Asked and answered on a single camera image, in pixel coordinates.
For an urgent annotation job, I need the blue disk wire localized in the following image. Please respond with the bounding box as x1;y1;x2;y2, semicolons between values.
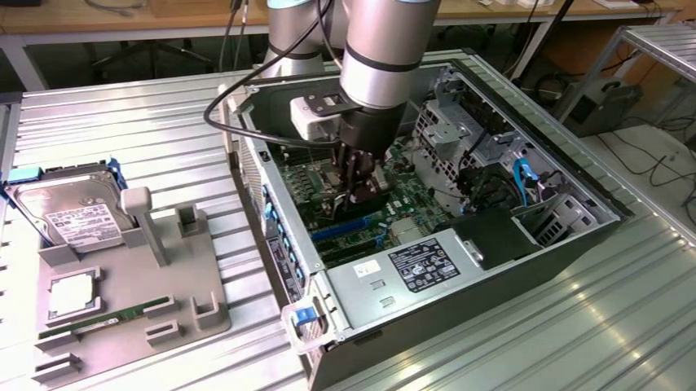
511;157;539;205

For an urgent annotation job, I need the black plastic air duct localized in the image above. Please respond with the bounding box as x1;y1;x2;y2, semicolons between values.
453;205;547;273

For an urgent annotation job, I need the wooden desk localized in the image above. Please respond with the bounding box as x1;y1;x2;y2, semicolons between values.
0;0;682;93

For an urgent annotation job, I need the blue case latch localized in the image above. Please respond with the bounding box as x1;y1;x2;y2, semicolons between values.
290;306;318;327

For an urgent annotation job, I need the silver CPU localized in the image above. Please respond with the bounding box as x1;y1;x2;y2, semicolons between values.
47;275;95;319

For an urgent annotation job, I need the black open PC case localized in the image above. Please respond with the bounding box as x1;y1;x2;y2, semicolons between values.
228;48;636;391

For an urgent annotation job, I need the metal slat shelf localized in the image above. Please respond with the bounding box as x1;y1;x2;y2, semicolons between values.
584;24;696;123

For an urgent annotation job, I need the white corner bracket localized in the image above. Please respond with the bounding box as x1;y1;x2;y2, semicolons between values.
280;301;334;356

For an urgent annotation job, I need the black equipment box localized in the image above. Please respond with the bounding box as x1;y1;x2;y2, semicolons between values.
564;79;644;138

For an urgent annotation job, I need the blue disk carrier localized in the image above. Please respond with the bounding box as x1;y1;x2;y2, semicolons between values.
0;156;130;213

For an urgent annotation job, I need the black expansion slot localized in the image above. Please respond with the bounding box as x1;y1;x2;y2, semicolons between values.
317;236;384;262

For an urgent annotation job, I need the grey parts rack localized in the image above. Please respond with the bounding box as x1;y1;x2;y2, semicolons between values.
33;186;237;386

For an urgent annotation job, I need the silver chipset heat sink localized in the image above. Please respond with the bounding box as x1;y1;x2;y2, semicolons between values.
388;221;432;242

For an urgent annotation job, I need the metal disk bay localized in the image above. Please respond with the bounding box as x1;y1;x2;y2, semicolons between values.
416;67;519;165

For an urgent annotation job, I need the green RAM stick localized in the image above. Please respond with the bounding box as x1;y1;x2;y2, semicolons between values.
38;297;171;340

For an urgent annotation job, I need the grey power supply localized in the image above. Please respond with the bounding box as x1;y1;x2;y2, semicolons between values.
325;226;487;332

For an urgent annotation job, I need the silver hard disk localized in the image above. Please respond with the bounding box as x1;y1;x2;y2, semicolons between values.
14;170;138;248

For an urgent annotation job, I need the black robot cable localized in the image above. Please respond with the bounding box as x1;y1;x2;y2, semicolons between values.
204;0;348;147

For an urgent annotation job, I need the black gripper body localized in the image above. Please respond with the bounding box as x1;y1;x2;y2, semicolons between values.
337;101;408;159

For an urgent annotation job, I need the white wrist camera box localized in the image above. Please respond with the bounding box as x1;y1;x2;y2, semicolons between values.
290;92;361;142

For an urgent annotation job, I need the green motherboard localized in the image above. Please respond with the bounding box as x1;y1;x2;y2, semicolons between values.
272;138;471;270

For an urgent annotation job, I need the blue expansion slot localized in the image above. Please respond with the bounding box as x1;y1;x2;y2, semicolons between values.
309;213;372;242

